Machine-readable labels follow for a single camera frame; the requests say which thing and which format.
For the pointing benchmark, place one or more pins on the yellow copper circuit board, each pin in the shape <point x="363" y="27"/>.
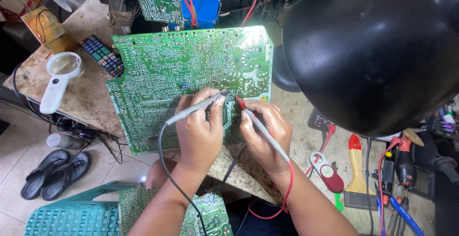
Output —
<point x="45" y="28"/>

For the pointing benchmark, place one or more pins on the dark blue shorts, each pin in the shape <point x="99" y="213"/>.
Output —
<point x="265" y="225"/>

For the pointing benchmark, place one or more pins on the blue box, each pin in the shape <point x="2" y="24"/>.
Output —
<point x="206" y="12"/>

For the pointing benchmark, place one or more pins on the small green plastic piece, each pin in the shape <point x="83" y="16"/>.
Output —
<point x="339" y="202"/>

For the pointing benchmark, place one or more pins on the red probe lead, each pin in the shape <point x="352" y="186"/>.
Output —
<point x="291" y="186"/>

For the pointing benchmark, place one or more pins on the black tool with yellow knob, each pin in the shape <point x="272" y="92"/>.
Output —
<point x="388" y="173"/>

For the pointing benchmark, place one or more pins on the black power tool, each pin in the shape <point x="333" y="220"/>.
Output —
<point x="434" y="160"/>

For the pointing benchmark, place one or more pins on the person's right hand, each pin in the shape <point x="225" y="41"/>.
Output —
<point x="267" y="146"/>

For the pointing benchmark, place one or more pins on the red and white tester tool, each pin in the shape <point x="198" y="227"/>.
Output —
<point x="328" y="173"/>

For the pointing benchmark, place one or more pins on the teal plastic stool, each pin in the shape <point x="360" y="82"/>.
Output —
<point x="71" y="218"/>

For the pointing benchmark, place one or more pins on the black sandal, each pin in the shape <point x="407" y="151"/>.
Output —
<point x="41" y="175"/>
<point x="66" y="177"/>

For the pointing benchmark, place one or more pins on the white plastic bottle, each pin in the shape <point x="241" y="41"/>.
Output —
<point x="62" y="141"/>

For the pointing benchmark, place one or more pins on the white magnifying glass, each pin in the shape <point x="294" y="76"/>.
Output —
<point x="61" y="74"/>

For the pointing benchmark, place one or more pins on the cluster of pens and markers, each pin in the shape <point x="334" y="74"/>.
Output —
<point x="444" y="121"/>

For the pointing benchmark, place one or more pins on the grey probe with black tip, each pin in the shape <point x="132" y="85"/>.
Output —
<point x="195" y="109"/>

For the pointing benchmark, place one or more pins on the yellow paintbrush with red end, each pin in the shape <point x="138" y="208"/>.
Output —
<point x="356" y="171"/>

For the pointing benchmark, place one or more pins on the person's leg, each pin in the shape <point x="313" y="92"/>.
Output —
<point x="157" y="173"/>

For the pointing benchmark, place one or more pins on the grey probe with red tip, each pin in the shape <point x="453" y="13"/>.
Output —
<point x="267" y="134"/>

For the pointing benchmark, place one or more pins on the green circuit board with cutouts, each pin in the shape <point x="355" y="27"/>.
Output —
<point x="215" y="214"/>

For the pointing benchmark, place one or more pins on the black multimeter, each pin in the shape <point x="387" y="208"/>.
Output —
<point x="317" y="121"/>

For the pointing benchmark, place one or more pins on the black probe lead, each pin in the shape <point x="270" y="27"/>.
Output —
<point x="160" y="157"/>

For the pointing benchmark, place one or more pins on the person's left hand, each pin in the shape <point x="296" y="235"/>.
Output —
<point x="197" y="139"/>

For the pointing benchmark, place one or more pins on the black lamp shade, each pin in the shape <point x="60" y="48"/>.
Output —
<point x="373" y="49"/>

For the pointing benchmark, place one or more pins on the black remote with coloured buttons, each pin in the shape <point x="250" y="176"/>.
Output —
<point x="102" y="55"/>

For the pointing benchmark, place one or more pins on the large green circuit board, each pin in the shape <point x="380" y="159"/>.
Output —
<point x="161" y="67"/>

